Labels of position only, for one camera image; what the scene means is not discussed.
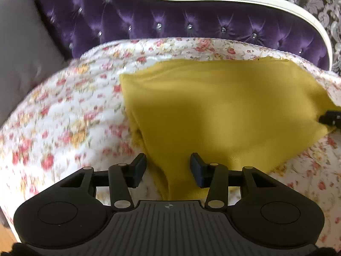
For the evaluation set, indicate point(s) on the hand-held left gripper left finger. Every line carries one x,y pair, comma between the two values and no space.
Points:
140,169

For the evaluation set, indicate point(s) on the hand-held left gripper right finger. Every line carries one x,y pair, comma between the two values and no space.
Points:
197,170

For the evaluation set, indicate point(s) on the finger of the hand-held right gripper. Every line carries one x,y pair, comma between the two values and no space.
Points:
331,117

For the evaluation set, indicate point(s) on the mustard yellow sweater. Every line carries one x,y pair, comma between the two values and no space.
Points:
213,112

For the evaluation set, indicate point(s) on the floral quilted blanket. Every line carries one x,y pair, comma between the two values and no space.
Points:
66,112

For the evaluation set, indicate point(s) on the purple tufted headboard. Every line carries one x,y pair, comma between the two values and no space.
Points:
120,13

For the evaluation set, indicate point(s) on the grey pillow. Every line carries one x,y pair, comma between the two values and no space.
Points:
24,45

